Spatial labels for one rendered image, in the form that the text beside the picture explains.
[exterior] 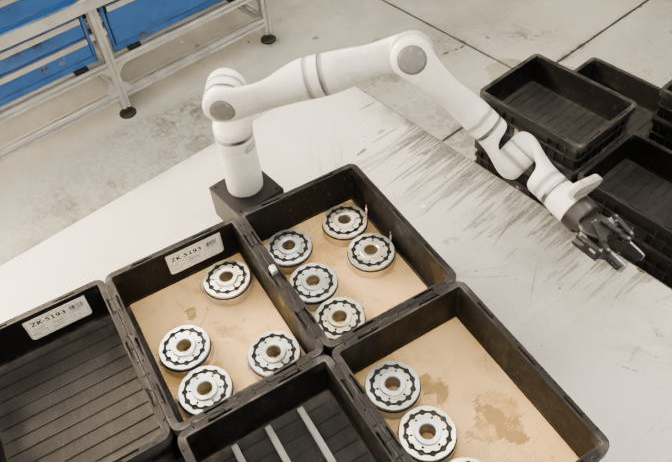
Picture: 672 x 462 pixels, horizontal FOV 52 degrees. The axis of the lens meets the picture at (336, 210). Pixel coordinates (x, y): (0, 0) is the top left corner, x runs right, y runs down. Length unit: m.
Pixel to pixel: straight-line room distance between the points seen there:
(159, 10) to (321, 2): 1.05
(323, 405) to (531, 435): 0.38
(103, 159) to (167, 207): 1.35
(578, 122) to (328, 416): 1.45
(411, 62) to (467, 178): 0.55
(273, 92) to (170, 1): 1.86
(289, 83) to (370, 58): 0.18
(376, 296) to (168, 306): 0.44
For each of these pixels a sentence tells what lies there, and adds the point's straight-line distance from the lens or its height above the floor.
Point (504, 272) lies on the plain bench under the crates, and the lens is 1.69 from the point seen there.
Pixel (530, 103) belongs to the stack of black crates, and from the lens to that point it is 2.48.
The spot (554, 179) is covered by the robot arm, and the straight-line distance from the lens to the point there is 1.49.
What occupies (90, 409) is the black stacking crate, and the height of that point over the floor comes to 0.83.
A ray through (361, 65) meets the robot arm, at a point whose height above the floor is 1.15.
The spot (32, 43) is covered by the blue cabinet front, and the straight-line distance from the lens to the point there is 3.09.
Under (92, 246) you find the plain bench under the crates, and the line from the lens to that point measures 1.88.
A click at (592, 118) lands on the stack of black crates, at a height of 0.49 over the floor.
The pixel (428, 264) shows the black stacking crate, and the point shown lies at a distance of 1.44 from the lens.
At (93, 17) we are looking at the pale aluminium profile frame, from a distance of 3.15.
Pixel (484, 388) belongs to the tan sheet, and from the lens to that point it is 1.37.
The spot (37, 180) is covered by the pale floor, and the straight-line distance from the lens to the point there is 3.26.
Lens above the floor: 2.03
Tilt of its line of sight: 47 degrees down
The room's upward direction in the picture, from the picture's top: 6 degrees counter-clockwise
